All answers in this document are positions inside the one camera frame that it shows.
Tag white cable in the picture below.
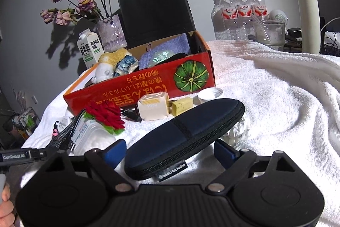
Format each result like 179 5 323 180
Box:
320 17 340 34

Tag person's left hand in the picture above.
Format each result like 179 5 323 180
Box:
0 184 15 226

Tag white crumpled tissue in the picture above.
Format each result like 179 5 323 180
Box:
224 113 251 146

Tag black paper bag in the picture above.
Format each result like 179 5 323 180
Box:
116 0 196 49

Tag crumpled blue white packet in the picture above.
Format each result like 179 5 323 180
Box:
114 55 140 77

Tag white green milk carton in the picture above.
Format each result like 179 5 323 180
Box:
77 29 105 70

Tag clear water bottle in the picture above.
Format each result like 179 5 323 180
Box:
230 0 251 39
211 0 234 40
246 0 267 24

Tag red artificial flower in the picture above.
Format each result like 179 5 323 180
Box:
84 101 126 136

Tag white towel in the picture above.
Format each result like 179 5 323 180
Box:
21 39 340 227

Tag small white bottle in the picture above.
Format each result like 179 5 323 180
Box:
53 116 71 137

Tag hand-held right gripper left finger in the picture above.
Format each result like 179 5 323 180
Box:
44 139 133 194

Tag clear glass cup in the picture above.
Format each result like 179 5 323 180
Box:
252 20 286 50

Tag clear plastic box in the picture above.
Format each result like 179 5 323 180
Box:
72 118 116 156

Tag navy zip case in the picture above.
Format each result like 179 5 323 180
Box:
124 98 245 182

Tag white bottle cap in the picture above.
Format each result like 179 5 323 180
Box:
198 88 224 104

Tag white thermos bottle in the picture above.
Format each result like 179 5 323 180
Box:
296 0 321 54

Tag purple woven pouch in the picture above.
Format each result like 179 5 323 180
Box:
139 33 192 70

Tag black braided cable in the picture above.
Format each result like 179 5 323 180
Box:
46 107 88 151

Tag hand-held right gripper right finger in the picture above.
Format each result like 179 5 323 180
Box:
203 139 298 196

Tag red cardboard box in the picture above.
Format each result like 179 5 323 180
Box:
63 30 215 116

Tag purple glass vase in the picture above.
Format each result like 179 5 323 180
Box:
96 14 127 52

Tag white round speaker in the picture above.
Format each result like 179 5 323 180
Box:
268 9 289 24

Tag wire rack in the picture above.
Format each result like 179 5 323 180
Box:
3 107 40 141

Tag yellow white plush toy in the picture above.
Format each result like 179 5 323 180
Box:
92 48 132 84

